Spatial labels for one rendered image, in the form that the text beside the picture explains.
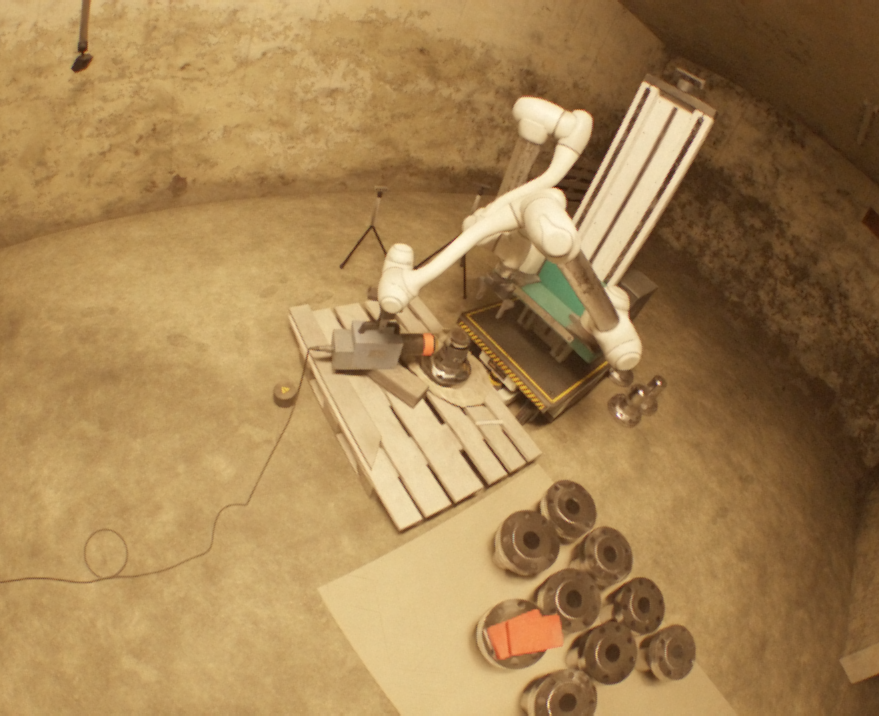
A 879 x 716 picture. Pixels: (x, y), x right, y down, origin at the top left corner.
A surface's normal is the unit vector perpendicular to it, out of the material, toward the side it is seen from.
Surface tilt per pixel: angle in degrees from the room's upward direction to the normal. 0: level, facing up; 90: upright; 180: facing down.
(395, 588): 0
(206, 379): 0
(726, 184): 90
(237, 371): 0
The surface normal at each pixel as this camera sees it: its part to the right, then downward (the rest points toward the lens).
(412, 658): 0.29, -0.67
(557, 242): -0.07, 0.65
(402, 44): 0.53, 0.70
